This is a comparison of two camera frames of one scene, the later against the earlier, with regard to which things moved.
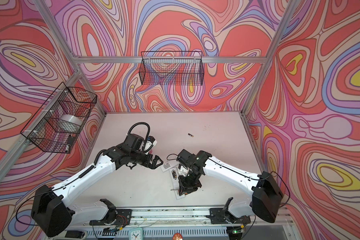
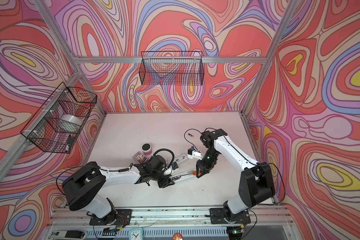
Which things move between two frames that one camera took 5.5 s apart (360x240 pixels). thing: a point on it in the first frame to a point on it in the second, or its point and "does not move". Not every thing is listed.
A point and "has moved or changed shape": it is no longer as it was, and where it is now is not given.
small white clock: [136, 233] does not move
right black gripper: [186, 187] to [205, 168]
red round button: [177, 236] does not move
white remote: [174, 176] has moved or changed shape
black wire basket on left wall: [56, 124] does not move
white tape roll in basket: [69, 123] does not move
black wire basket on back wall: [171, 68] does not move
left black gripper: [153, 165] to [166, 183]
